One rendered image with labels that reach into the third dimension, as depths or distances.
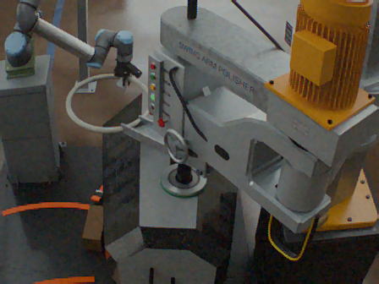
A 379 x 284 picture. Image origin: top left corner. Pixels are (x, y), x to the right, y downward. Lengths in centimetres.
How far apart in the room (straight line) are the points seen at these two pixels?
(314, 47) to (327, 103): 23
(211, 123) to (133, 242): 70
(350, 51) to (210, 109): 77
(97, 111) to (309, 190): 294
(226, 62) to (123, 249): 105
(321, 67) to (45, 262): 241
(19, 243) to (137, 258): 128
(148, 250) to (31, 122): 151
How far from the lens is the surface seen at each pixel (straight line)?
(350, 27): 154
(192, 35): 199
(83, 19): 449
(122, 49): 299
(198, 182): 260
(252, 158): 200
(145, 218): 247
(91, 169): 399
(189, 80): 213
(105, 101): 467
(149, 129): 279
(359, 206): 281
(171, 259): 247
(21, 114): 357
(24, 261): 346
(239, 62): 185
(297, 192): 190
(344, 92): 164
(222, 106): 215
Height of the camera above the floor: 268
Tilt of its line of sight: 39 degrees down
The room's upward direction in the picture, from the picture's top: 3 degrees clockwise
